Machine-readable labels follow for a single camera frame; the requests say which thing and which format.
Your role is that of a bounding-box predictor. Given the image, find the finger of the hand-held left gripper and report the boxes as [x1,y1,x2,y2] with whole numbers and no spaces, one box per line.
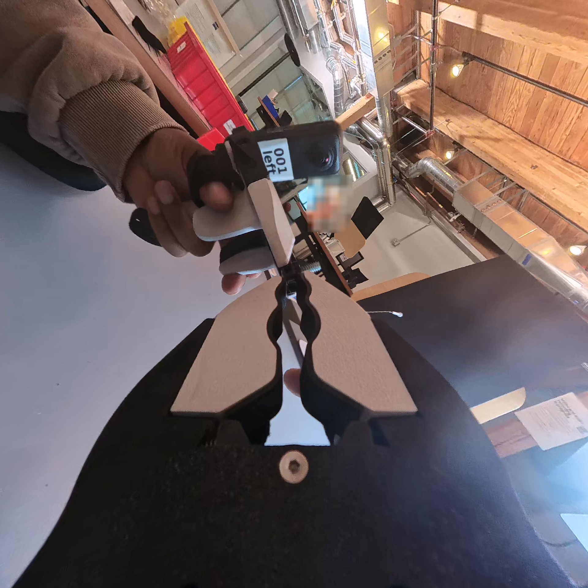
[247,178,296,267]

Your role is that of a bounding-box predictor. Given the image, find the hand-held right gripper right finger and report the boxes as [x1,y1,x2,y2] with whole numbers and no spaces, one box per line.
[296,272,418,445]

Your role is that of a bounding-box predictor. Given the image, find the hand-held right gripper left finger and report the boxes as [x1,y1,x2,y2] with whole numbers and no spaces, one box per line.
[171,278,285,445]

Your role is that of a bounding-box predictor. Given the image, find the black thumb screw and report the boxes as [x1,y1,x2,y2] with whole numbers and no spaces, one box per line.
[277,258,322,300]

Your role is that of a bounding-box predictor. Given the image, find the person's left forearm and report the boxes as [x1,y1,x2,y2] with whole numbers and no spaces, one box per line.
[0,0,190,204]

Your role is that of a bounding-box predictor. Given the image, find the person's left hand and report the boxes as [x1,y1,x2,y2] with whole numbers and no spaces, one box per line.
[123,130,263,296]

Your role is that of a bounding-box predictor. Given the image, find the small black framed board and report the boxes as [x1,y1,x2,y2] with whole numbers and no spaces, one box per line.
[335,197,385,259]

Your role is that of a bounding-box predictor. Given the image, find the white paper sheet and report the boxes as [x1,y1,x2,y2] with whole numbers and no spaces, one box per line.
[514,391,588,451]

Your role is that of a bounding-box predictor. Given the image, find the silver air duct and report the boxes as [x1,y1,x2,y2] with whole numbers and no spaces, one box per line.
[404,156,588,318]

